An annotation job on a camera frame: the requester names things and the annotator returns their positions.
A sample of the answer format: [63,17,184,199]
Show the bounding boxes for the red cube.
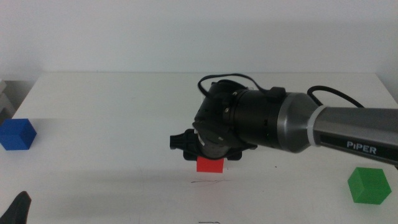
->
[196,156,225,174]

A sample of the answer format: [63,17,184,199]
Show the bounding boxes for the blue cube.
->
[0,118,37,151]

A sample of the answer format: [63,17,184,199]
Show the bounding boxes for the green cube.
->
[347,166,392,205]

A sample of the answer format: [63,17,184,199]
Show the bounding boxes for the black cable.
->
[197,73,365,109]

